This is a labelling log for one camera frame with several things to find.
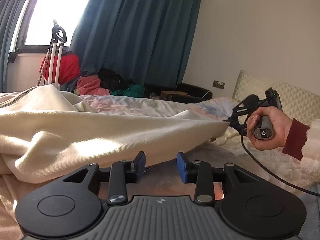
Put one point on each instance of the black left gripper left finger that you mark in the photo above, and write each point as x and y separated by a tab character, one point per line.
75	202

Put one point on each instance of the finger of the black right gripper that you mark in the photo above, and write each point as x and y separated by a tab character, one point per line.
241	128
241	109

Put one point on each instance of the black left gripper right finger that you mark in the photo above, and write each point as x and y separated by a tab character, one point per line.
245	202

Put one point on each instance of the cream white zip hoodie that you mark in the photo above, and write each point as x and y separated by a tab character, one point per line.
100	129

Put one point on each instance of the dark red sleeve forearm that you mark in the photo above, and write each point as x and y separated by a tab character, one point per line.
303	144

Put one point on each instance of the black side sofa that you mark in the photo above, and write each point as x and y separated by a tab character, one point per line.
196	94

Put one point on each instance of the cream quilted headboard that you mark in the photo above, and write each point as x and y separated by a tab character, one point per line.
296	102

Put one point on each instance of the brown cardboard box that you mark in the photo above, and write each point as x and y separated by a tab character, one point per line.
168	95

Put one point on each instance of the green garment in pile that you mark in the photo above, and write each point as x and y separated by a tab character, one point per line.
134	91

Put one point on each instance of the teal curtain right panel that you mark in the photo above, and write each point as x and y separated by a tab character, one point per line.
146	41

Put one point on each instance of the teal curtain panel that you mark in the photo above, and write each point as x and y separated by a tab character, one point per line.
10	12
146	41

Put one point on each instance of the pink garment in pile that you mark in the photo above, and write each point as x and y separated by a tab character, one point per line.
90	85

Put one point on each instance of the black garment in pile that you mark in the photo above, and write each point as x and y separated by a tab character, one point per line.
112	81

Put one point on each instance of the red cloth on stand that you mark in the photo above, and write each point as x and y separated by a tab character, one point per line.
69	68

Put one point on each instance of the garment steamer stand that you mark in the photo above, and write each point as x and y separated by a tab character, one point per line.
50	69

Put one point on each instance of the teal curtain left panel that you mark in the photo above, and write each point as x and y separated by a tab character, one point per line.
10	12

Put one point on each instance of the wall power socket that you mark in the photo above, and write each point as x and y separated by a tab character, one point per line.
218	84

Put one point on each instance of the window with dark frame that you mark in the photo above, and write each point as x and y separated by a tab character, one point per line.
34	28

